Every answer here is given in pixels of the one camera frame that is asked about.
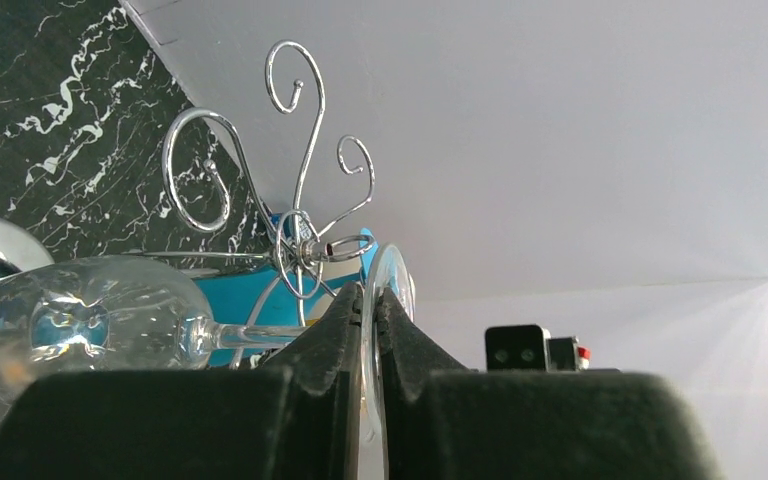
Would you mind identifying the blue plastic wine glass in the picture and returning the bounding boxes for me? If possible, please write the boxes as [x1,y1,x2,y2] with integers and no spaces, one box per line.
[191,228,379,369]

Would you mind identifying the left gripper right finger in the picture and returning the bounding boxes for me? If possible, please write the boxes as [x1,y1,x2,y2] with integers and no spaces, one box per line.
[373,292,722,479]

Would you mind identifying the clear wine glass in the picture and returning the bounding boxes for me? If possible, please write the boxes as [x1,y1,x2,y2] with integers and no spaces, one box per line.
[0,242,418,480]

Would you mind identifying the chrome wine glass rack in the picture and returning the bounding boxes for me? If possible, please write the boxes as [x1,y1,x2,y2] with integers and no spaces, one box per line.
[0,39,379,372]

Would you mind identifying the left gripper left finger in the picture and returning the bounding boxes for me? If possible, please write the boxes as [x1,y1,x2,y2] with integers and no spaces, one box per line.
[0,282,363,479]

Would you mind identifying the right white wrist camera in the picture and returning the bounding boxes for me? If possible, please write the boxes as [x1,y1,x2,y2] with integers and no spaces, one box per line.
[484,324,591,372]

